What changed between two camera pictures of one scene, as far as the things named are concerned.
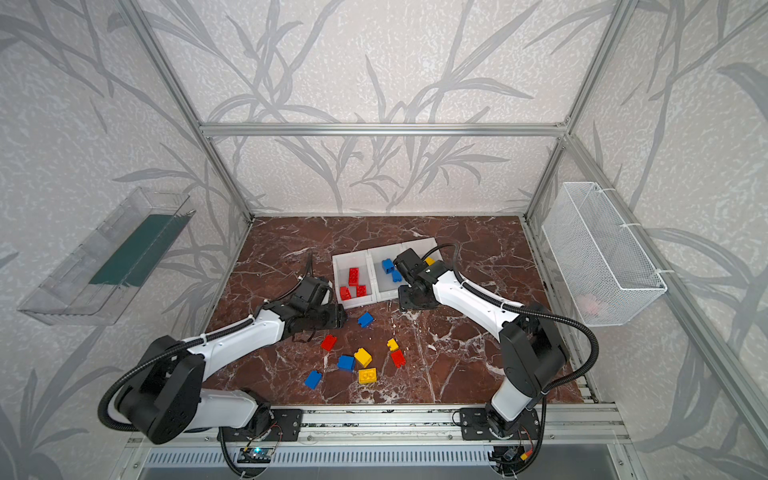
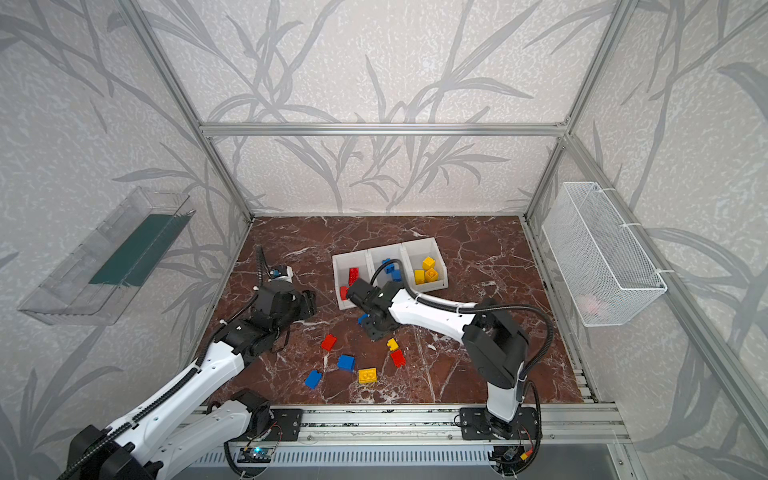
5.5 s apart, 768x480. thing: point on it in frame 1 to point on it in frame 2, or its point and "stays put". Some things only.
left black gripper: (330, 315) to (302, 303)
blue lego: (387, 265) stays put
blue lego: (313, 379) stays put
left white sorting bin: (342, 265) stays put
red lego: (353, 276) stays put
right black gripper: (411, 298) to (372, 321)
